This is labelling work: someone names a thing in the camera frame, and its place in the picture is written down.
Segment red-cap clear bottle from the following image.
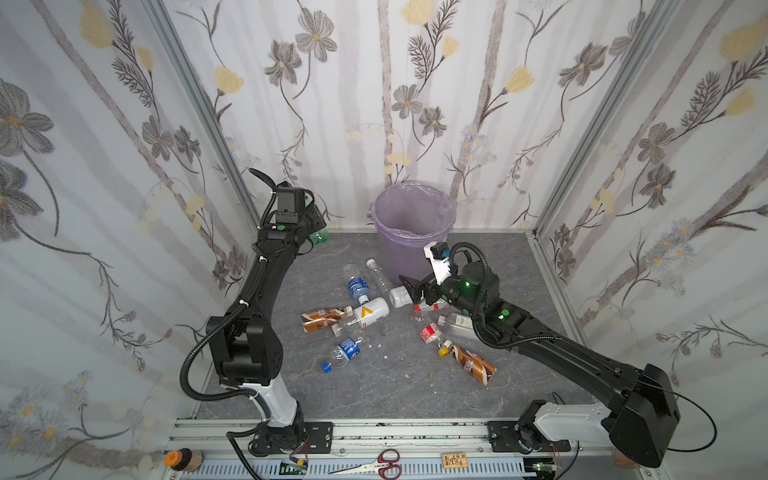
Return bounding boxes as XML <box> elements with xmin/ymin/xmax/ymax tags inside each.
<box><xmin>412</xmin><ymin>305</ymin><xmax>442</xmax><ymax>344</ymax></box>

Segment green Sprite bottle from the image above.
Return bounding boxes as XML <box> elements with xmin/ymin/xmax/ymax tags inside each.
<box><xmin>309</xmin><ymin>228</ymin><xmax>330</xmax><ymax>246</ymax></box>

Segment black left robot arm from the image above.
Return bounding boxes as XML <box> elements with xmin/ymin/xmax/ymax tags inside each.
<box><xmin>179</xmin><ymin>168</ymin><xmax>326</xmax><ymax>439</ymax></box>

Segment small blue-label water bottle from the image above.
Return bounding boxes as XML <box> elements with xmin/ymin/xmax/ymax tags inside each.
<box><xmin>321</xmin><ymin>336</ymin><xmax>364</xmax><ymax>374</ymax></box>

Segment red-handled scissors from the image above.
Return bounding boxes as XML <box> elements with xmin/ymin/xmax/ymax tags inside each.
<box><xmin>331</xmin><ymin>448</ymin><xmax>403</xmax><ymax>479</ymax></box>

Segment Pocari Sweat bottle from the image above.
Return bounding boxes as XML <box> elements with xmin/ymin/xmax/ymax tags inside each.
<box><xmin>343</xmin><ymin>263</ymin><xmax>370</xmax><ymax>305</ymax></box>

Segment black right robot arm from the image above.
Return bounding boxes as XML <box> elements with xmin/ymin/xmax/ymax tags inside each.
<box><xmin>400</xmin><ymin>242</ymin><xmax>681</xmax><ymax>468</ymax></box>

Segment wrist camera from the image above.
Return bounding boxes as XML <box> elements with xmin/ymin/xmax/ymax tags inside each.
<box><xmin>424</xmin><ymin>242</ymin><xmax>452</xmax><ymax>285</ymax></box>
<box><xmin>275</xmin><ymin>186</ymin><xmax>306</xmax><ymax>224</ymax></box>

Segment white bottle yellow logo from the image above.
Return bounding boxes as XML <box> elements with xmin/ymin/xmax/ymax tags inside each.
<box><xmin>331</xmin><ymin>297</ymin><xmax>390</xmax><ymax>338</ymax></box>
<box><xmin>388</xmin><ymin>285</ymin><xmax>413</xmax><ymax>309</ymax></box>

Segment square clear bottle white cap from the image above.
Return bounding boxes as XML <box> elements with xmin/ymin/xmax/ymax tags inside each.
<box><xmin>438</xmin><ymin>313</ymin><xmax>478</xmax><ymax>340</ymax></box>

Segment small wooden tag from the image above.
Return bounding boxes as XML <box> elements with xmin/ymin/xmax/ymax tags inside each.
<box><xmin>441</xmin><ymin>452</ymin><xmax>469</xmax><ymax>470</ymax></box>

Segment orange-capped spool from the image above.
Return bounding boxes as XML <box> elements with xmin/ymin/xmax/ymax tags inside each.
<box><xmin>164</xmin><ymin>448</ymin><xmax>204</xmax><ymax>472</ymax></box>

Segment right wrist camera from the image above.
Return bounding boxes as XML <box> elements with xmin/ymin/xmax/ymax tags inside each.
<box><xmin>424</xmin><ymin>242</ymin><xmax>452</xmax><ymax>285</ymax></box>

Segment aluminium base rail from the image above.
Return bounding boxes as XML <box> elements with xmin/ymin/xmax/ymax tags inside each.
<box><xmin>165</xmin><ymin>418</ymin><xmax>668</xmax><ymax>479</ymax></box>

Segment brown tea bottle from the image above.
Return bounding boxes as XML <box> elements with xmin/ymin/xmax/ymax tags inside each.
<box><xmin>438</xmin><ymin>340</ymin><xmax>497</xmax><ymax>386</ymax></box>
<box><xmin>300</xmin><ymin>306</ymin><xmax>353</xmax><ymax>332</ymax></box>

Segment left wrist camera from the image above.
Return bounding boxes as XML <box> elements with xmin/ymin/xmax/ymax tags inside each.
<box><xmin>275</xmin><ymin>186</ymin><xmax>306</xmax><ymax>224</ymax></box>

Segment purple-lined mesh trash bin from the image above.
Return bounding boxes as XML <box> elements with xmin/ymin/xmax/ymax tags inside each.
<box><xmin>371</xmin><ymin>182</ymin><xmax>457</xmax><ymax>284</ymax></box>

